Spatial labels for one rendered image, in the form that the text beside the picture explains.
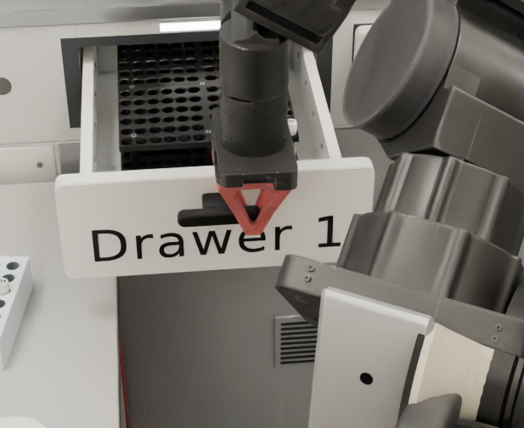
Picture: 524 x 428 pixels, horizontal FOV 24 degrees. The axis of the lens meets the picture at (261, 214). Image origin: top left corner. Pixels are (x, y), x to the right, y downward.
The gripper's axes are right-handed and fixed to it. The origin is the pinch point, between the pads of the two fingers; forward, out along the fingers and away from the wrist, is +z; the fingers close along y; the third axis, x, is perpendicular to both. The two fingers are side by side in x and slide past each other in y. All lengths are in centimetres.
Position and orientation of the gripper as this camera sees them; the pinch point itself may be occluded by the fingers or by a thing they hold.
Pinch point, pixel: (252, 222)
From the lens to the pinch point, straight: 111.0
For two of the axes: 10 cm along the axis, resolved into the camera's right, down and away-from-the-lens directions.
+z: -0.1, 7.9, 6.2
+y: -1.0, -6.2, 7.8
